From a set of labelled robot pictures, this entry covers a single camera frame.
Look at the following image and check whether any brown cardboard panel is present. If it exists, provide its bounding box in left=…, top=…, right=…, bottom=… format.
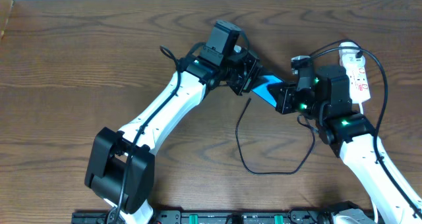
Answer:
left=0, top=0, right=14, bottom=39

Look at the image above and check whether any white power strip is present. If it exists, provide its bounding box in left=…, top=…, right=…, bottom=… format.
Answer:
left=346, top=65, right=371, bottom=103

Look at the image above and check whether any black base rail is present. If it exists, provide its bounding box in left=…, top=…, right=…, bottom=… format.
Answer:
left=71, top=210, right=402, bottom=224

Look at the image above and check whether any blue Galaxy smartphone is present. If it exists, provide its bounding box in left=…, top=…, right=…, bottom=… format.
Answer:
left=252, top=74, right=284, bottom=107

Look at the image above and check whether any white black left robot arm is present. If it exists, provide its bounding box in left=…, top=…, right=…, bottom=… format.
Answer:
left=84, top=20, right=260, bottom=223

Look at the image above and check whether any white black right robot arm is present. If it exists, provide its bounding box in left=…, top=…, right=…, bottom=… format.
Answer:
left=265, top=63, right=421, bottom=223

